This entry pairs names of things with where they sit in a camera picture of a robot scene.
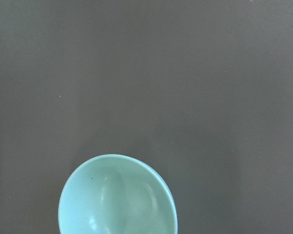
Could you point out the light green bowl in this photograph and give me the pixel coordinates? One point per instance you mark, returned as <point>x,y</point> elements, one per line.
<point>116,194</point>

